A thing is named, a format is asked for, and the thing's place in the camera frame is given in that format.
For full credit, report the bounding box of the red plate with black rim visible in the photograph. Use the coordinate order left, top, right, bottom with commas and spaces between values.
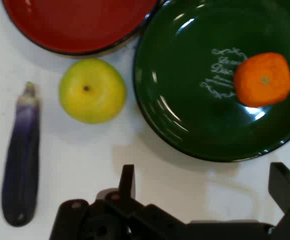
1, 0, 160, 56

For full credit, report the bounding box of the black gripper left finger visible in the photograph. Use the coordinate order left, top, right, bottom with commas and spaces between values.
49, 164, 188, 240

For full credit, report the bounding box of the orange mandarin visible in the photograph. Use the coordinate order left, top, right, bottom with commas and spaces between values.
233, 51, 290, 109

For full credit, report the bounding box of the purple eggplant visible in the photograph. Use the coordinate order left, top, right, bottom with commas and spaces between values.
0, 81, 41, 228

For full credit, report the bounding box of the dark green plate with lettering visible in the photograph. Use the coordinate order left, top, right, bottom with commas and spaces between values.
132, 0, 290, 163

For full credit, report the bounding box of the yellow-green apple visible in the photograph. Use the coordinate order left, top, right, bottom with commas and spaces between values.
58, 58, 127, 125

